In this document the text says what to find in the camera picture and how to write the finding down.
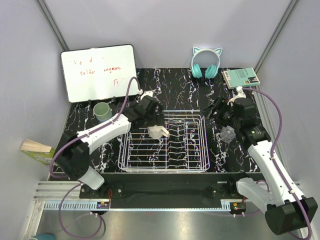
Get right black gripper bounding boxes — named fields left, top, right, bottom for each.
left=199, top=96, right=241, bottom=130

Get white faceted mug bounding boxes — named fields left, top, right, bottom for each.
left=147, top=125, right=170, bottom=139

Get clear glass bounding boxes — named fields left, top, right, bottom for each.
left=218, top=126, right=236, bottom=144

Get green plastic cup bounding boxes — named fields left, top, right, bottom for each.
left=93, top=102, right=112, bottom=116

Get blue plastic cup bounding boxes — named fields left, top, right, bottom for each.
left=95, top=115, right=113, bottom=123

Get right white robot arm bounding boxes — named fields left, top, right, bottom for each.
left=201, top=97, right=318, bottom=235

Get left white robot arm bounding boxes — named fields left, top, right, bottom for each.
left=52, top=95, right=169, bottom=198

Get teal cat-ear headphones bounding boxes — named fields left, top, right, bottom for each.
left=191, top=46, right=223, bottom=79

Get teal paperback book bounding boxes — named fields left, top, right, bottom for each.
left=221, top=67, right=260, bottom=89

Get white dry-erase board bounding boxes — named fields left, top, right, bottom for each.
left=60, top=44, right=137, bottom=103

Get green box with wood top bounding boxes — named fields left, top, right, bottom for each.
left=20, top=139, right=55, bottom=165

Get blue round object at bottom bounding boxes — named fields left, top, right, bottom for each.
left=28, top=233, right=56, bottom=240

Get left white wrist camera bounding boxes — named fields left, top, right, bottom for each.
left=140, top=90, right=154, bottom=100

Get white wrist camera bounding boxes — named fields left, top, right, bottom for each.
left=140, top=90, right=154, bottom=100
left=227, top=86, right=247, bottom=104

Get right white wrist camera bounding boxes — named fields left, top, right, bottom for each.
left=227, top=86, right=247, bottom=104

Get white wire dish rack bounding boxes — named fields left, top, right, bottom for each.
left=118, top=110, right=210, bottom=174

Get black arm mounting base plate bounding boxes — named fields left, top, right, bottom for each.
left=79, top=172, right=264, bottom=210

